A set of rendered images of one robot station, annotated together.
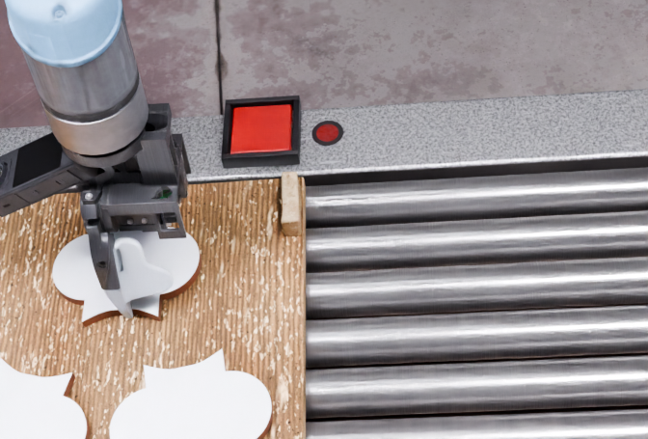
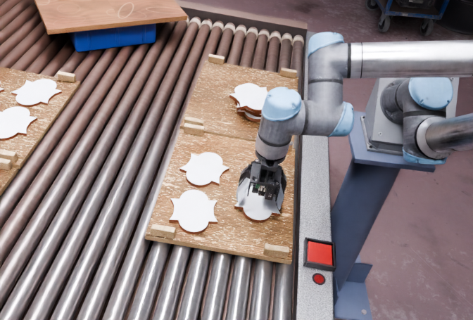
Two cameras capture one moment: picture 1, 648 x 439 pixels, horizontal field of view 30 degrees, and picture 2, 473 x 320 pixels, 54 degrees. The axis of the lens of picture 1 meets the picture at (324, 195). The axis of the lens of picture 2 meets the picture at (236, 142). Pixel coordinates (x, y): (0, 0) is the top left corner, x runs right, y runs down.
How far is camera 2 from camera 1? 0.78 m
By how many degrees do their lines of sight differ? 55
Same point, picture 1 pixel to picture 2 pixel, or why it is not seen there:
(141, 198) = (253, 173)
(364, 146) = (310, 290)
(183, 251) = (260, 215)
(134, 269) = (243, 188)
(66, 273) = not seen: hidden behind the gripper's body
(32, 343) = (234, 177)
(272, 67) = not seen: outside the picture
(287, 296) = (236, 246)
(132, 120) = (262, 148)
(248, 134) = (317, 247)
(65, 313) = not seen: hidden behind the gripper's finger
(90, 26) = (267, 107)
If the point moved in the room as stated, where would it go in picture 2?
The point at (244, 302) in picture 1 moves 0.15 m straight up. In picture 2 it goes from (237, 233) to (246, 190)
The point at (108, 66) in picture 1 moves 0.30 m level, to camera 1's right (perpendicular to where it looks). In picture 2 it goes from (265, 124) to (276, 240)
